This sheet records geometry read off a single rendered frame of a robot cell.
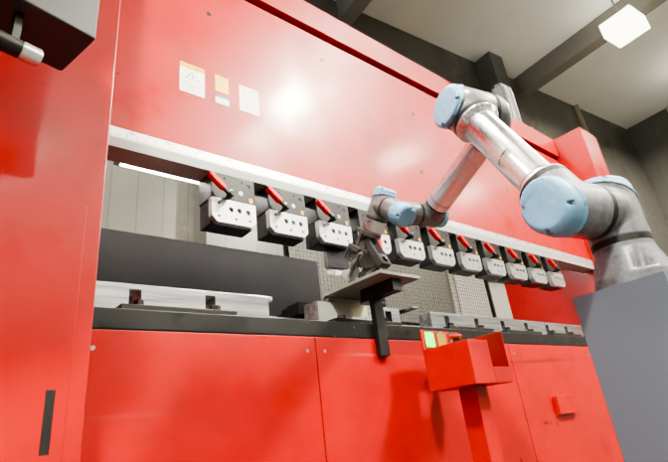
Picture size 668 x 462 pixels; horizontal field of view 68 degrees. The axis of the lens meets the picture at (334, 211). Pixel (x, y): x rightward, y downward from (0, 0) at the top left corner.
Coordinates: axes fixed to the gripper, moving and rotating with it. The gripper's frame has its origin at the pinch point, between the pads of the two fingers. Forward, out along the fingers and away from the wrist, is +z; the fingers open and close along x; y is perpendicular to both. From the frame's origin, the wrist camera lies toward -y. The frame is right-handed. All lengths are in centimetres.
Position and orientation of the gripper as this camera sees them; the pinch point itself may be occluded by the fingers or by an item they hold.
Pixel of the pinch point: (355, 289)
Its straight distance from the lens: 167.5
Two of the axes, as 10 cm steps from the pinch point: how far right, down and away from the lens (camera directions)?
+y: -5.6, -2.9, 7.8
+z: -3.2, 9.4, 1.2
